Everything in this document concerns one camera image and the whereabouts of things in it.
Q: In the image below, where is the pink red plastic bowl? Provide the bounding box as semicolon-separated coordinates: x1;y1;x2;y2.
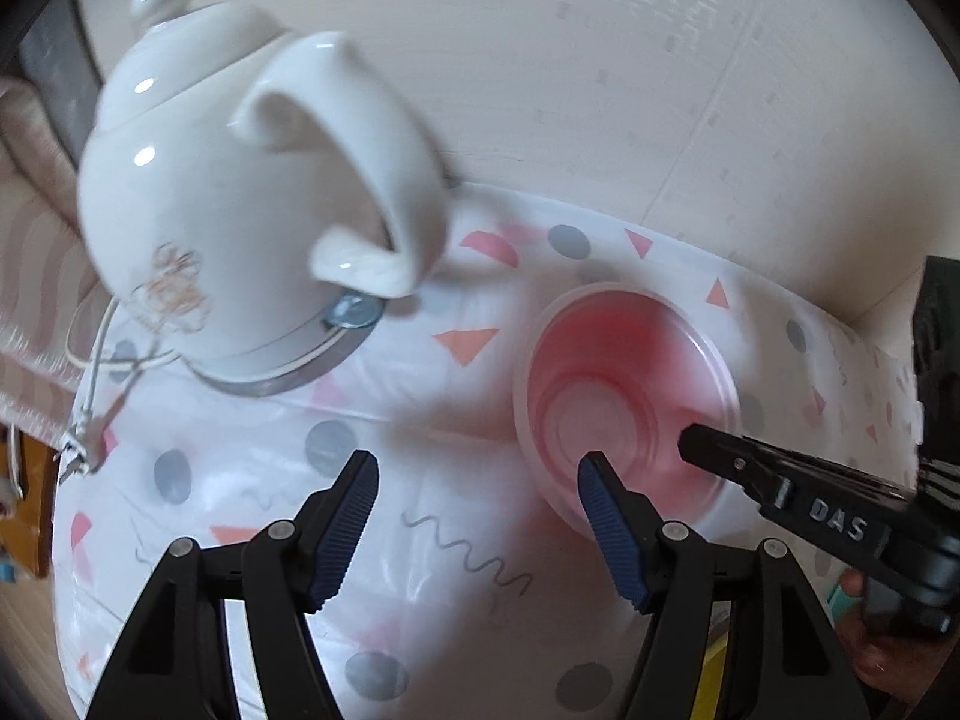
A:
512;283;740;538

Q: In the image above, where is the white ceramic electric kettle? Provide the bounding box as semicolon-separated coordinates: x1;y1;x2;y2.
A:
78;0;451;397

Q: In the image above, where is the patterned white tablecloth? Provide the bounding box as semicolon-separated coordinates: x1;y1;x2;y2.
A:
52;187;919;718

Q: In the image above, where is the person's hand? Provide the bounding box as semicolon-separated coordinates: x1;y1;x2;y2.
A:
835;608;958;718

